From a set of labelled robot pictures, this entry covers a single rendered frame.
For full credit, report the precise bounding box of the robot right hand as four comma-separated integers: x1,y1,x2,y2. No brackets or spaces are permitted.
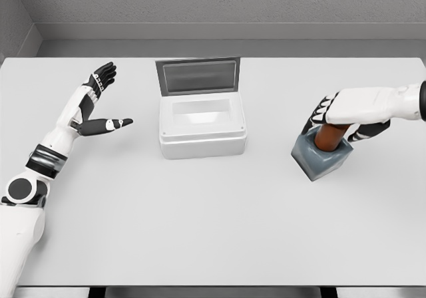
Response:
301,88,397,143

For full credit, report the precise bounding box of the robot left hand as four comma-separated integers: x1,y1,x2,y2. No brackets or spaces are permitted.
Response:
55,61,134,137

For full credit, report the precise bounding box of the brown cylinder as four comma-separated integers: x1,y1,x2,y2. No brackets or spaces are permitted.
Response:
314,122,352,153

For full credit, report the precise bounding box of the grey-blue square holder block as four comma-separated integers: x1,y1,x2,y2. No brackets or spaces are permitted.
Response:
290,126,354,182

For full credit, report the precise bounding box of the grey hinged box lid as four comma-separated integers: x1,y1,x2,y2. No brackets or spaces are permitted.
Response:
154,57,242,98

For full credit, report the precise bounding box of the white open box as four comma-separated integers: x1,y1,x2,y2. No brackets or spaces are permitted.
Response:
158,91,248,160

